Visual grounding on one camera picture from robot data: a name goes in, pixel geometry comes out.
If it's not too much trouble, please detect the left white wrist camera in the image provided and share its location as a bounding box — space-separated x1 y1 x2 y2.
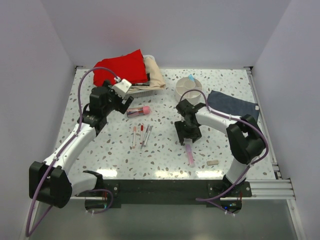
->
112 79 132 98

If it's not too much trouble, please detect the dark blue towel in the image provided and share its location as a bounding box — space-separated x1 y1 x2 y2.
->
207 90 260 122

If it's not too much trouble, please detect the beige folded cloth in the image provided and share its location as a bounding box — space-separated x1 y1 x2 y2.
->
138 57 166 90

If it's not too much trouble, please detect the red folded cloth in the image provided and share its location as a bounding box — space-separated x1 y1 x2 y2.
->
93 49 148 87

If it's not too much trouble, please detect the pink purple correction tape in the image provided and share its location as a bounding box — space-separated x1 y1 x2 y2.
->
185 144 195 168

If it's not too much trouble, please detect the beige small eraser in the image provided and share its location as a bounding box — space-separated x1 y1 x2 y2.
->
206 160 219 166

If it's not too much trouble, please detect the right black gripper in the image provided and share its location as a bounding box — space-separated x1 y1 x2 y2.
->
174 119 202 145

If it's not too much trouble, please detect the blue white eraser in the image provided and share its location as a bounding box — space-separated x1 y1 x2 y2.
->
188 74 195 82

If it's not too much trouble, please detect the peach cap white marker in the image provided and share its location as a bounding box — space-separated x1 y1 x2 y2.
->
132 126 137 149

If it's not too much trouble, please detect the aluminium frame rail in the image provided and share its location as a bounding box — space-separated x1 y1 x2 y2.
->
243 65 296 201

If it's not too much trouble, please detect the grey cap white marker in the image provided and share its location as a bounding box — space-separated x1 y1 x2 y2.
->
143 125 153 147

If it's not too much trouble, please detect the white round divided organizer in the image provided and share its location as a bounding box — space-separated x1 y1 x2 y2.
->
174 77 203 105

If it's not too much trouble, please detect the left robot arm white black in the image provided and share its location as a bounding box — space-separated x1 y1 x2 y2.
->
29 79 134 208

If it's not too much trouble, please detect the red cap white marker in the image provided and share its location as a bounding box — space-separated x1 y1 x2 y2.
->
139 123 144 145

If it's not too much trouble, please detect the white plastic basket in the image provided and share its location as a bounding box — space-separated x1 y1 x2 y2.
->
127 55 161 98

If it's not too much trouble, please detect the clear pen case pink cap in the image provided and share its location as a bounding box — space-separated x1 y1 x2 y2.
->
126 106 151 118

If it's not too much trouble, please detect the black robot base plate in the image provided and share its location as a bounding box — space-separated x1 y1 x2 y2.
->
76 179 253 211

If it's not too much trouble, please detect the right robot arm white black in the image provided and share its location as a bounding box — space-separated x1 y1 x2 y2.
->
174 99 269 197

